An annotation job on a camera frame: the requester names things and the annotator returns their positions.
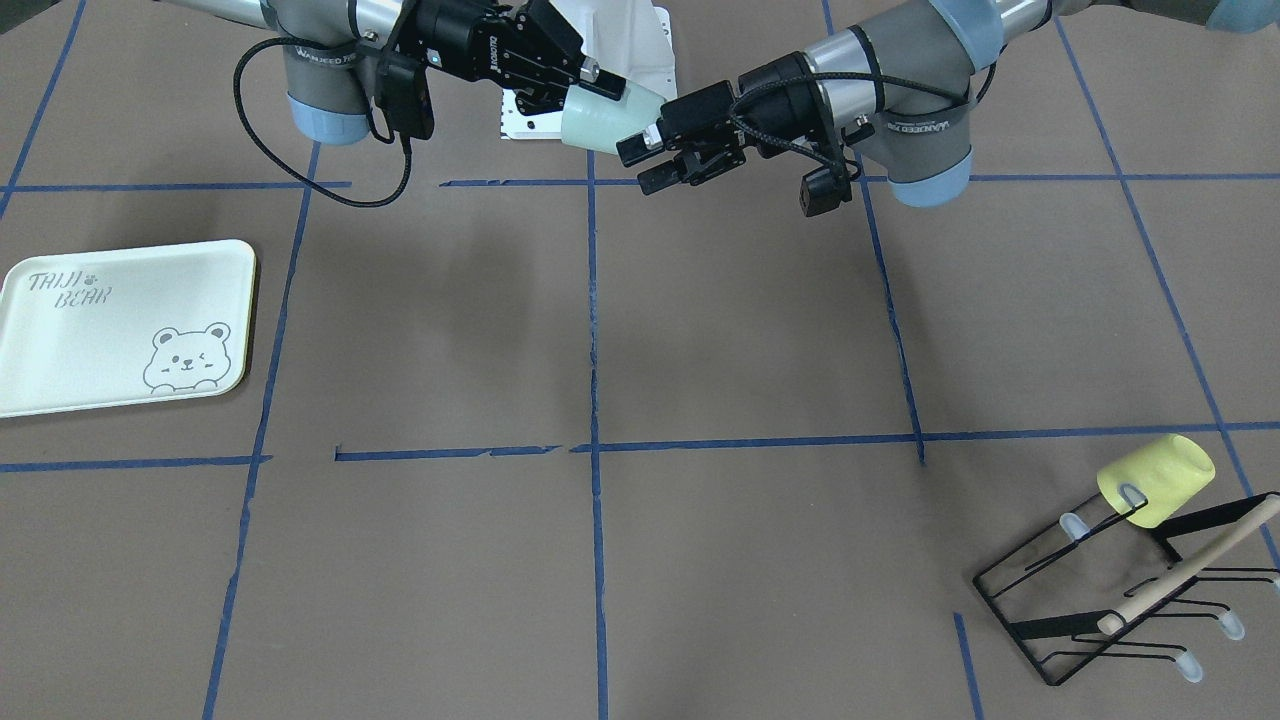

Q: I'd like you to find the yellow cup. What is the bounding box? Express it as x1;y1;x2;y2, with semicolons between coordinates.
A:
1096;434;1216;529

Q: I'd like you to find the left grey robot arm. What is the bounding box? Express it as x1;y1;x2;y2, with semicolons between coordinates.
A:
617;1;1085;217

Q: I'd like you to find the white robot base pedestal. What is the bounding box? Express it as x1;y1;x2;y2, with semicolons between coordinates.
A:
500;1;678;141

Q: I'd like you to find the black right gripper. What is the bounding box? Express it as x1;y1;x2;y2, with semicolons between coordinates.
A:
396;1;626;117

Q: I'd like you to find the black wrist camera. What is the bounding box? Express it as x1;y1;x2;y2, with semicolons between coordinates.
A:
375;53;435;141
799;167;852;218

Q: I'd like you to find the white bear print tray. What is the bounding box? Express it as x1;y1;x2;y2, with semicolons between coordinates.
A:
1;240;259;418

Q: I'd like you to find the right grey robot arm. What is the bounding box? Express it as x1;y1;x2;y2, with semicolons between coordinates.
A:
189;1;626;145

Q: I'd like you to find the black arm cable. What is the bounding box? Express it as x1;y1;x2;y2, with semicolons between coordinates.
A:
232;36;415;209
728;60;998;181

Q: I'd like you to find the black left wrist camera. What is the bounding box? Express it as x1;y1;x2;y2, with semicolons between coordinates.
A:
799;167;852;218

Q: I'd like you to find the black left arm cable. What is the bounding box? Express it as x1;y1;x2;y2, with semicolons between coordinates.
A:
728;60;998;181

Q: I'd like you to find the pale green cup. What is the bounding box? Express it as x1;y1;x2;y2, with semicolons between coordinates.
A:
559;79;667;155

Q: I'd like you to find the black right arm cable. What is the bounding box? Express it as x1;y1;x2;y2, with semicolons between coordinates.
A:
232;36;415;209

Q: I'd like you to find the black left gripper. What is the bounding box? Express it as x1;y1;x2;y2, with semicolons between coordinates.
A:
614;53;849;196

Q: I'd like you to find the black wire cup rack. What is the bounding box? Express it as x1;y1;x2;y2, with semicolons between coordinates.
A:
972;492;1277;687

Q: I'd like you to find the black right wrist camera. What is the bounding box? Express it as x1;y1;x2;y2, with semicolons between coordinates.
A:
375;53;435;141

